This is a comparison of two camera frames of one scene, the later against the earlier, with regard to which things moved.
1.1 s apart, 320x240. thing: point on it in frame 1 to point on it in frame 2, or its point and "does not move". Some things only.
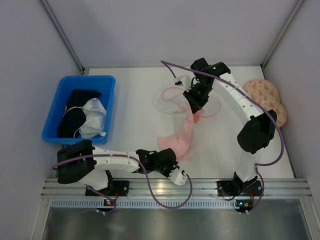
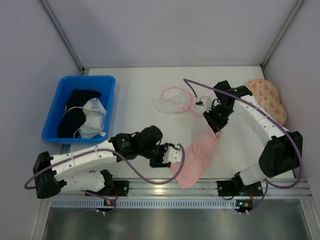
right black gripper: x=196 y=100 to x=213 y=120
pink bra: x=179 y=142 to x=198 y=155
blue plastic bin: x=104 y=84 does not move
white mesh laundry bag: x=171 y=100 does not move
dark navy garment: x=75 y=117 does not move
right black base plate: x=236 y=188 does not move
